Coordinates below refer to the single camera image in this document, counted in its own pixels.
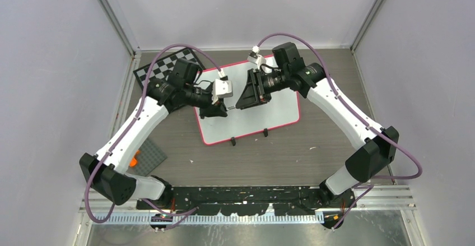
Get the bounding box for black white chessboard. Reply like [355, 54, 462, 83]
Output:
[133, 48, 205, 88]

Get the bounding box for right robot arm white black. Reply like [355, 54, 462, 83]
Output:
[235, 42, 399, 207]

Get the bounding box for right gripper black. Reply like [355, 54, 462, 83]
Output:
[235, 68, 288, 110]

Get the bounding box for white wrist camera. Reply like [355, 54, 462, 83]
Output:
[211, 76, 234, 105]
[248, 46, 267, 73]

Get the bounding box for grey studded baseplate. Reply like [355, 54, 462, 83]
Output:
[130, 138, 167, 177]

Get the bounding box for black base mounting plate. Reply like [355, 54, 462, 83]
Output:
[136, 186, 355, 216]

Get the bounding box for orange curved brick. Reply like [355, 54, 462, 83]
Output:
[129, 150, 141, 168]

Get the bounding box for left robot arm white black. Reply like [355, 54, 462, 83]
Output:
[79, 59, 232, 209]

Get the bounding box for whiteboard with pink frame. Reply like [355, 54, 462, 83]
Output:
[194, 61, 300, 145]

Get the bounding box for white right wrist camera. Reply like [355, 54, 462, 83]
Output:
[248, 46, 267, 73]

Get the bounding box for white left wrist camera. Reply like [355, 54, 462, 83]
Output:
[211, 76, 234, 105]

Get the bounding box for black wire whiteboard stand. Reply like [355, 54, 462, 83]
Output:
[230, 128, 269, 147]

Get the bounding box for aluminium frame rail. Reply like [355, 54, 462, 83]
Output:
[90, 185, 416, 228]

